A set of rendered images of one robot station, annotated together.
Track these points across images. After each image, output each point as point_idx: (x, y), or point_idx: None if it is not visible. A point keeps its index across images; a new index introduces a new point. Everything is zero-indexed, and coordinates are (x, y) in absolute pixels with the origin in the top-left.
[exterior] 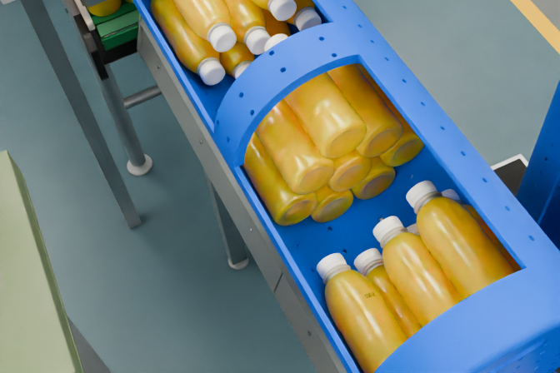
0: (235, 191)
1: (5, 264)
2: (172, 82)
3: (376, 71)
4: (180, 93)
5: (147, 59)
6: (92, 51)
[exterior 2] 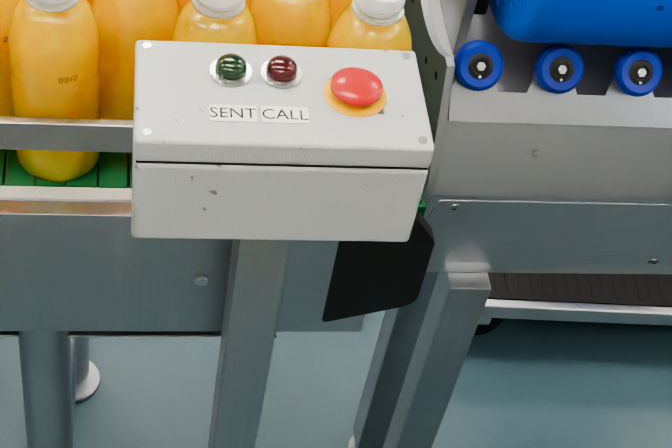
0: None
1: None
2: (597, 142)
3: None
4: (657, 127)
5: (476, 176)
6: (433, 237)
